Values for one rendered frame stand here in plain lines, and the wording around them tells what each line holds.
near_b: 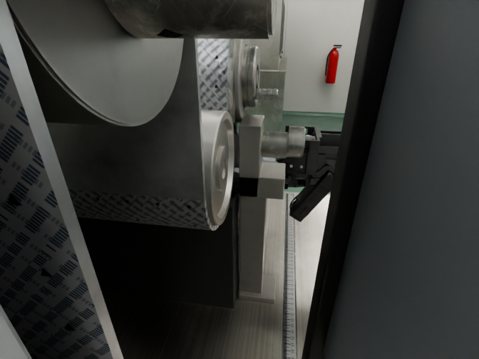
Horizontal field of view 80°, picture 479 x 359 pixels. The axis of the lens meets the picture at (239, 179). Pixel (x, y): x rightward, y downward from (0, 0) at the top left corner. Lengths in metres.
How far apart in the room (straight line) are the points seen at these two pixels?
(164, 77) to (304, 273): 0.47
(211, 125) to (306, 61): 4.67
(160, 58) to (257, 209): 0.28
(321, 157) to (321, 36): 4.47
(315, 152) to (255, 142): 0.13
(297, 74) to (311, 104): 0.54
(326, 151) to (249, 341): 0.31
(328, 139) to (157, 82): 0.35
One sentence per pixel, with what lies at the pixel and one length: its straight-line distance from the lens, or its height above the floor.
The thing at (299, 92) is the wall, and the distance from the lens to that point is 4.98.
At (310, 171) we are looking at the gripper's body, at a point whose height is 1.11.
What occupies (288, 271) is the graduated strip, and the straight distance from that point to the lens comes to 0.57.
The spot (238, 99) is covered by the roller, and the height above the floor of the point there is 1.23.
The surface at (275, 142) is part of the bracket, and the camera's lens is 0.36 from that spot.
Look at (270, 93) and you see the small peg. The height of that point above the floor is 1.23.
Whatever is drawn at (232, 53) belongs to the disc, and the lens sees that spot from 0.33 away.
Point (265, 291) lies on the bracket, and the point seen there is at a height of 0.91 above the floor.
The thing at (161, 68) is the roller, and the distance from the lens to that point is 0.17.
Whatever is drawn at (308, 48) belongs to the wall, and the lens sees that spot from 4.90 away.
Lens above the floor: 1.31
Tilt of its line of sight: 28 degrees down
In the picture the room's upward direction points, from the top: straight up
